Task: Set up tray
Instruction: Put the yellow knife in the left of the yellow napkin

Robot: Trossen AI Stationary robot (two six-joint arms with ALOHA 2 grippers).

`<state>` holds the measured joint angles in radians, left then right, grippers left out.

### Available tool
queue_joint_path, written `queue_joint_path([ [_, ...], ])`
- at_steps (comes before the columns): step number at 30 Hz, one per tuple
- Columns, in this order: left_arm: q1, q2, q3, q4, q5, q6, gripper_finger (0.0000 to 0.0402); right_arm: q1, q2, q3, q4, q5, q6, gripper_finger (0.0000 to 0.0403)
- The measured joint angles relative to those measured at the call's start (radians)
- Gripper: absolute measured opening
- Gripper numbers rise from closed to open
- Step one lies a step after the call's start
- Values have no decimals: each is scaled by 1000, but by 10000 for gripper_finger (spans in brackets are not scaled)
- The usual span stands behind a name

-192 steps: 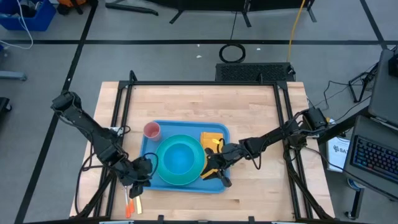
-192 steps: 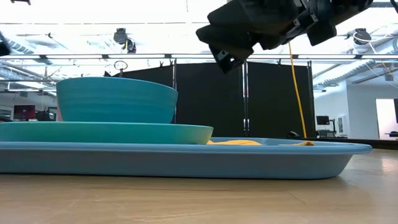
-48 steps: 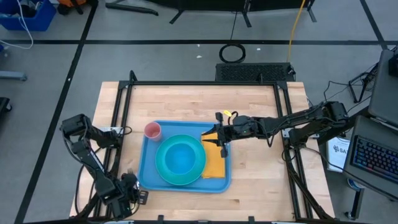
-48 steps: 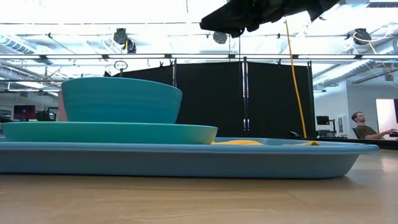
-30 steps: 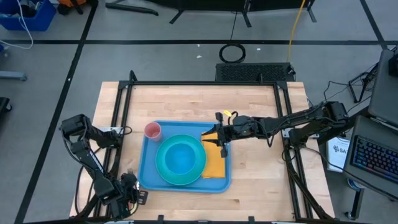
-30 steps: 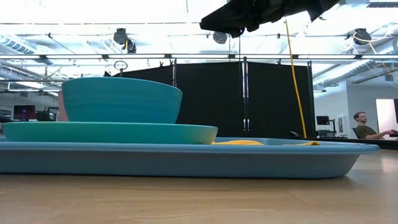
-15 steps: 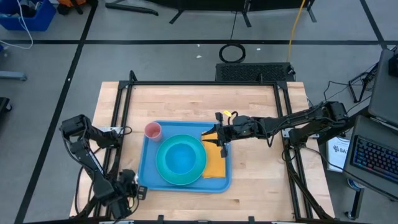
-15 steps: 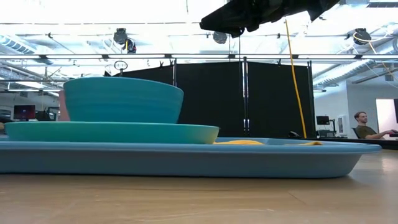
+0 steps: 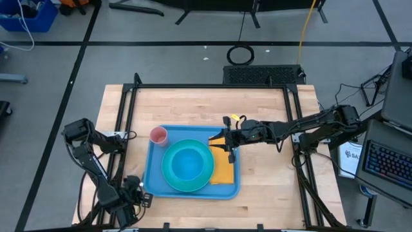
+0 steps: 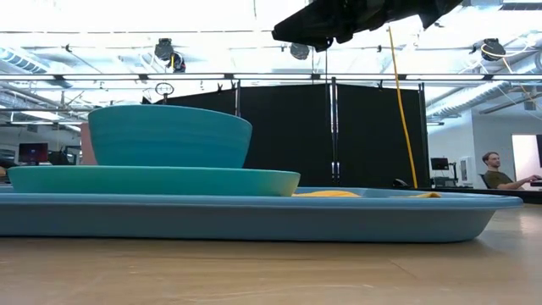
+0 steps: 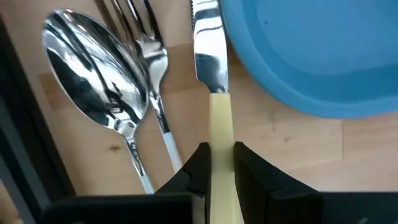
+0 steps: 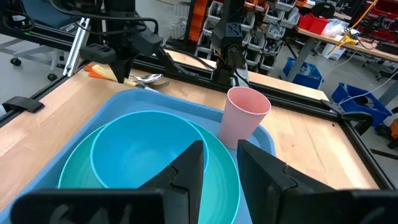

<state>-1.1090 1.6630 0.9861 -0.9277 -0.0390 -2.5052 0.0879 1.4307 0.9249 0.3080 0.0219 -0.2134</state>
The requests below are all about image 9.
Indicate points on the teal plastic plate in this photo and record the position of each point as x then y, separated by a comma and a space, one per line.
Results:
169, 180

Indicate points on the black desk box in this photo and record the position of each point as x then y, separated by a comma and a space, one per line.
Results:
407, 69

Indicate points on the blue plastic bowl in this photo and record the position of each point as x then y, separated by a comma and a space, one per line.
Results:
187, 165

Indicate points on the blue storage bin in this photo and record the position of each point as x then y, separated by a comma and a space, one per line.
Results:
42, 22

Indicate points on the yellow gripper tag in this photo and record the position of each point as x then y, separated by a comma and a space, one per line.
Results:
235, 117

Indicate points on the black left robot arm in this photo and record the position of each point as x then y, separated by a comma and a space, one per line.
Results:
106, 193

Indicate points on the black aluminium frame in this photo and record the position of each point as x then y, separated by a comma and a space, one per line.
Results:
209, 86

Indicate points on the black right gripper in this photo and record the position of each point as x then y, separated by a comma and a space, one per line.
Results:
249, 133

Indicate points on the blue plastic tray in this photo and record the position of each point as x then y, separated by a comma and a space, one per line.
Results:
193, 132

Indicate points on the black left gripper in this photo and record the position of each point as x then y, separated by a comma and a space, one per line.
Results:
133, 190

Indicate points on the yellow cloth napkin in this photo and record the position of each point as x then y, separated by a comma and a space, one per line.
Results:
223, 170

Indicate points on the pink plastic cup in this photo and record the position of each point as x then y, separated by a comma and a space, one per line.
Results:
158, 136

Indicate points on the dark computer desk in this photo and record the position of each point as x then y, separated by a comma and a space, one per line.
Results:
399, 96

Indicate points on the black perforated computer tower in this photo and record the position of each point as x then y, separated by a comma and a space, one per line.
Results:
257, 74

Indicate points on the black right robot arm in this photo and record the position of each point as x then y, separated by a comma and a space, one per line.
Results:
309, 124

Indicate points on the backlit black keyboard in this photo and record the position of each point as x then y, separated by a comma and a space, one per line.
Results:
389, 164

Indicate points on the grey floor bar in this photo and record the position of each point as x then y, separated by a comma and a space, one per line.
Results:
13, 78

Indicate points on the white arm base bracket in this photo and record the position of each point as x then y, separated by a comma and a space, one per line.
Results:
297, 137

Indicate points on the black desk leg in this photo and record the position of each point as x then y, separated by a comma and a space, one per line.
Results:
370, 209

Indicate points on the white printed sign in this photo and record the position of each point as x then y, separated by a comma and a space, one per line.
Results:
349, 161

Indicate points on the orange black bag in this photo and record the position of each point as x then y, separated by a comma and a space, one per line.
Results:
74, 3

